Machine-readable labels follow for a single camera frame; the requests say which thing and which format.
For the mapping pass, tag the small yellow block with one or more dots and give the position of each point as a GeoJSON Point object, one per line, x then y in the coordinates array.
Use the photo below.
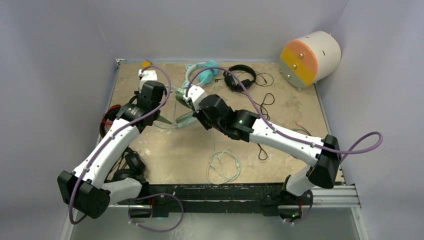
{"type": "Point", "coordinates": [146, 63]}

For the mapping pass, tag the mint green headphones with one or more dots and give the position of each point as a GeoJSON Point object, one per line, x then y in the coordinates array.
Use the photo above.
{"type": "Point", "coordinates": [215, 160]}

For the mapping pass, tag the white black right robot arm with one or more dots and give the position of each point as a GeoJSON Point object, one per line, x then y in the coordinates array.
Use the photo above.
{"type": "Point", "coordinates": [322, 162]}

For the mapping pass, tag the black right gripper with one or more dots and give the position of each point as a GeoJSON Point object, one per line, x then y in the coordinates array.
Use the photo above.
{"type": "Point", "coordinates": [199, 116]}

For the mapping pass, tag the teal cat ear headphones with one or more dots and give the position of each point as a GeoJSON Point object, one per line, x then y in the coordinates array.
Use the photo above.
{"type": "Point", "coordinates": [205, 77]}

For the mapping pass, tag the round pastel drawer box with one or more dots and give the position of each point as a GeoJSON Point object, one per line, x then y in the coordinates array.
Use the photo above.
{"type": "Point", "coordinates": [310, 58]}

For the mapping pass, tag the red headphones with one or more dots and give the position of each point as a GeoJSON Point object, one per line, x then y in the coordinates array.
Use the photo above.
{"type": "Point", "coordinates": [108, 118]}

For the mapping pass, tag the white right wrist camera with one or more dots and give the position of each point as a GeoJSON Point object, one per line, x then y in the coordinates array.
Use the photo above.
{"type": "Point", "coordinates": [193, 97]}

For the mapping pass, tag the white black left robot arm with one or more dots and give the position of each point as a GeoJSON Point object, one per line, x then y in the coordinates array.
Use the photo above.
{"type": "Point", "coordinates": [85, 188]}

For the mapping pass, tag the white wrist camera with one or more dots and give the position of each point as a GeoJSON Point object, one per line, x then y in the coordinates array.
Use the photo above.
{"type": "Point", "coordinates": [146, 75]}
{"type": "Point", "coordinates": [193, 97]}

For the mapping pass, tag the black blue gaming headphones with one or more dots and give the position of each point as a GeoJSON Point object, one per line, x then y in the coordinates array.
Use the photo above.
{"type": "Point", "coordinates": [129, 165]}

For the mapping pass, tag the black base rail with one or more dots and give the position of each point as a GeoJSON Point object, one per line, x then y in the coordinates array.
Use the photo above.
{"type": "Point", "coordinates": [267, 199]}

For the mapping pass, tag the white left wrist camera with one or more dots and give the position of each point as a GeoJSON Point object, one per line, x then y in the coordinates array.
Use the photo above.
{"type": "Point", "coordinates": [146, 75]}

